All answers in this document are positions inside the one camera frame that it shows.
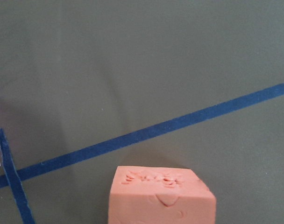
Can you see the orange foam cube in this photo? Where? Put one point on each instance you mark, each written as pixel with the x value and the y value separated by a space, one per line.
pixel 154 195

